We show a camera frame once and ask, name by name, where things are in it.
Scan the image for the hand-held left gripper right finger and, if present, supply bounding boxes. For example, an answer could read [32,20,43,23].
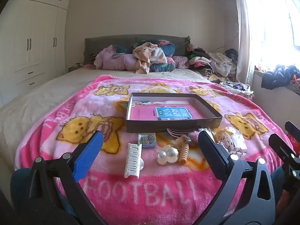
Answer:
[198,130,276,225]

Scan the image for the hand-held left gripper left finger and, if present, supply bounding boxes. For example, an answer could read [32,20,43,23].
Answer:
[28,131,108,225]

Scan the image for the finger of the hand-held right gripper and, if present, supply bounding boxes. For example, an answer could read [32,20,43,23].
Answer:
[268,133,300,168]
[284,121,300,144]

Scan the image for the clear bag of yellow hoops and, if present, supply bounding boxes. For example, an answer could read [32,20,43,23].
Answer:
[216,126,238,144]

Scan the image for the clear jewelry bag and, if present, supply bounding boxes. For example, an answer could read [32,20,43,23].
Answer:
[220,135,248,156]

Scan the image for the orange spiral hair clip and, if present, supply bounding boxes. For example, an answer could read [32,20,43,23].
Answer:
[176,137,190,165]

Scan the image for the white comb hair clip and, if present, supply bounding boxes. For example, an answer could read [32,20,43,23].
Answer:
[124,143,145,178]

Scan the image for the shallow cardboard box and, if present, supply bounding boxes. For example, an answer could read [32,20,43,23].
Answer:
[125,92,223,134]

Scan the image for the person's blue trouser leg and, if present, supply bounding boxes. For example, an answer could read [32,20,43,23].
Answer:
[271,166,285,207]
[10,167,32,216]

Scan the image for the small clear plastic bag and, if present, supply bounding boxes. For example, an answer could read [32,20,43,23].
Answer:
[199,127,214,137]

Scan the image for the pink fluffy scrunchie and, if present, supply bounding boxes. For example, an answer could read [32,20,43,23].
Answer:
[187,131,200,144]

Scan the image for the brown round hair clip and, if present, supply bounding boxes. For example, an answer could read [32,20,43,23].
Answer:
[166,128,195,138]

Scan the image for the pearl flower hair clip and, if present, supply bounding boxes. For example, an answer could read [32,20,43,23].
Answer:
[157,145,180,166]

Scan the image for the dark jacket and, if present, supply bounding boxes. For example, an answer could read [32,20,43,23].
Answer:
[261,64,300,90]

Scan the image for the grey hairpin card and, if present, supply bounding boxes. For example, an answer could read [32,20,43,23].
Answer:
[138,133,156,149]

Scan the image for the pink bear printed blanket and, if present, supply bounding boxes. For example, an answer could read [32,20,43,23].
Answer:
[14,74,296,225]

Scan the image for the pink book with blue label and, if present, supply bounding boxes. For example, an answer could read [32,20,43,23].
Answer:
[130,103,207,121]

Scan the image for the heap of mixed garments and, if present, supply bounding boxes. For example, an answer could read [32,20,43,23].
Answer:
[220,81,255,97]

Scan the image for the bed with cream sheet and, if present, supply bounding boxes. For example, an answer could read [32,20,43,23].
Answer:
[0,68,255,169]

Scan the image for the pile of clothes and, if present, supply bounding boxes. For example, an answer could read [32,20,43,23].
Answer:
[187,43,239,84]

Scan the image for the pink quilt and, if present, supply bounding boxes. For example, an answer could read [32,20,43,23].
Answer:
[94,45,139,71]

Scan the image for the pink floral pillow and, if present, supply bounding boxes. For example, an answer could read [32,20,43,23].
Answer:
[172,56,189,70]

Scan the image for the bright window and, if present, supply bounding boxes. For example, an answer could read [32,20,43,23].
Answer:
[245,0,300,74]

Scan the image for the cream curtain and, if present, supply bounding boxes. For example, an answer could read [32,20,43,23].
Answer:
[232,0,256,85]

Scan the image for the cream patterned cloth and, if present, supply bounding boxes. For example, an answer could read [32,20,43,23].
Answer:
[132,42,168,74]

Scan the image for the white wardrobe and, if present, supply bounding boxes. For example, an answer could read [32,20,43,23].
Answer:
[0,0,71,106]

